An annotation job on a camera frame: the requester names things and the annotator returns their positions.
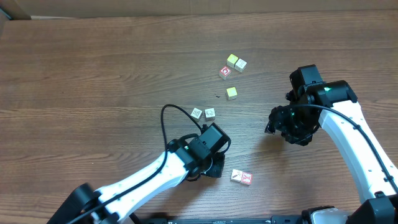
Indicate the yellow top wooden block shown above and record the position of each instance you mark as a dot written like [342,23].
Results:
[231,60]

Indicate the hammer picture wooden block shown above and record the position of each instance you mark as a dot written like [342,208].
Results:
[236,175]

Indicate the red letter Y block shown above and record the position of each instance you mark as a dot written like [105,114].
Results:
[246,178]

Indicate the letter M wooden block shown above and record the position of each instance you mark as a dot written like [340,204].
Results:
[196,114]

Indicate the white bone wooden block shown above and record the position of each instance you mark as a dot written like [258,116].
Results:
[240,65]

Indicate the yellow letter C block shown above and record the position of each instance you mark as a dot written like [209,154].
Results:
[231,93]

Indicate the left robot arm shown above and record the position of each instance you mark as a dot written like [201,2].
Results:
[185,158]

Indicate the red letter wooden block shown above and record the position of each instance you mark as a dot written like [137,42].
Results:
[225,72]

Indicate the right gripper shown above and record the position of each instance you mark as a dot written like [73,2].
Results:
[283,123]

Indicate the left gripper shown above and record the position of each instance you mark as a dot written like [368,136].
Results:
[217,167]

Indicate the sheep picture wooden block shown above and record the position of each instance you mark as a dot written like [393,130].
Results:
[210,114]

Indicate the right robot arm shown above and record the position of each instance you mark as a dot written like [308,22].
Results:
[334,107]

